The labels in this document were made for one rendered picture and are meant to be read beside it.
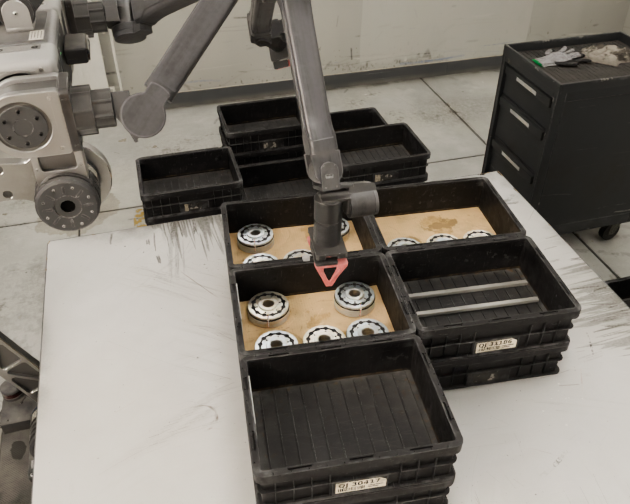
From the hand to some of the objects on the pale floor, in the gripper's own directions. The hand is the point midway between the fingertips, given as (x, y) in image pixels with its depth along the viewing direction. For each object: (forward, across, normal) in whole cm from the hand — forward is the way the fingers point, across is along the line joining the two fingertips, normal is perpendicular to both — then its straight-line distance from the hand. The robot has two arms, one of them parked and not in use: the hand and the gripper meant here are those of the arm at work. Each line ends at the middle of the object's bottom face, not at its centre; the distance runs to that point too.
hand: (326, 273), depth 142 cm
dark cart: (+103, -140, +146) cm, 227 cm away
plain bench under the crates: (+106, -3, +13) cm, 107 cm away
